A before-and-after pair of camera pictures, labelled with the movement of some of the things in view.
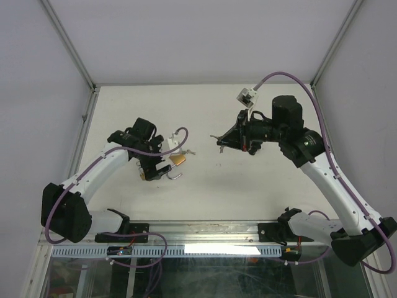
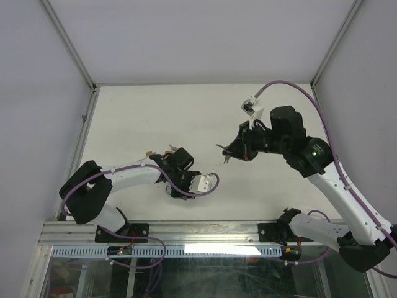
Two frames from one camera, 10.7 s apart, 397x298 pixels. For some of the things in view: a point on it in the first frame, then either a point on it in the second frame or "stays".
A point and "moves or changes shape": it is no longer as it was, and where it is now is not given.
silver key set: x=188 y=150 moves or changes shape
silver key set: x=223 y=140 to x=226 y=157
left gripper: x=150 y=169 to x=175 y=193
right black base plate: x=278 y=232 stays
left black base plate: x=133 y=228 stays
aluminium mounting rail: x=186 y=234 stays
